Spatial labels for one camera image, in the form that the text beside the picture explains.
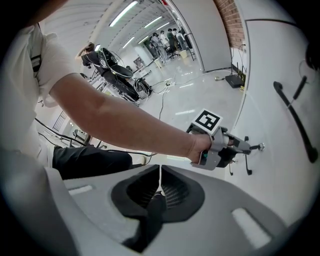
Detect ceiling light strip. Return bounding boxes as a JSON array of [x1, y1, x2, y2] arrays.
[[143, 15, 164, 29], [121, 36, 136, 50], [108, 0, 140, 28]]

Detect white drawer front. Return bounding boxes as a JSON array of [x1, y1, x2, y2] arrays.
[[262, 22, 320, 221]]

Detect person's left forearm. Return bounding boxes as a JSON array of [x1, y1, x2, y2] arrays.
[[48, 72, 198, 161]]

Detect person's left hand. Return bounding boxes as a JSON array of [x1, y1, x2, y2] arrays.
[[187, 133, 213, 167]]

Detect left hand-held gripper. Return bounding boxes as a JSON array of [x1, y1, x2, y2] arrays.
[[186, 108, 252, 172]]

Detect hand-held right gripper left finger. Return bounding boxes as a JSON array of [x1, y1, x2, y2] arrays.
[[44, 163, 166, 256]]

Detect person's black trousers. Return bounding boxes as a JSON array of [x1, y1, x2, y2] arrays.
[[51, 144, 133, 180]]

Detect person's torso in white shirt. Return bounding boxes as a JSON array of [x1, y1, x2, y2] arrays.
[[0, 24, 85, 166]]

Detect black router with antennas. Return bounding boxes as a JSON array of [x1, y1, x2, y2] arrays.
[[224, 62, 247, 89]]

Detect grey tall cabinet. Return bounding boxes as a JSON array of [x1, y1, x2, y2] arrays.
[[172, 0, 232, 72]]

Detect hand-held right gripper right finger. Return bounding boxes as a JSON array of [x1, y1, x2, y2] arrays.
[[159, 165, 291, 256]]

